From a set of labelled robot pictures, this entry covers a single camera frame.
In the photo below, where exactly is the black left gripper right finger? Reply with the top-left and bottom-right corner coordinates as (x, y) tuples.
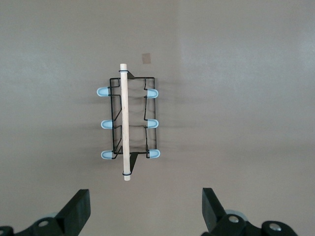
(201, 188), (248, 236)

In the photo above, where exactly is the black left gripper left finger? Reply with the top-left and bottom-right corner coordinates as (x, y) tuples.
(29, 189), (91, 236)

